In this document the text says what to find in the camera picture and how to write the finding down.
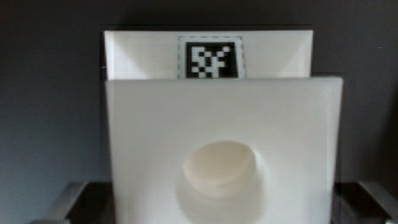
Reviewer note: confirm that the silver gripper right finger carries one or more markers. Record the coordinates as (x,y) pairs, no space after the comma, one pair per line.
(384,199)

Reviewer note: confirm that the white lamp base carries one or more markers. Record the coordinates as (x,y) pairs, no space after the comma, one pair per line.
(222,124)

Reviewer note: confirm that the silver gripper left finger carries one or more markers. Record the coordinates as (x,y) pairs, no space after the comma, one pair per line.
(55,216)

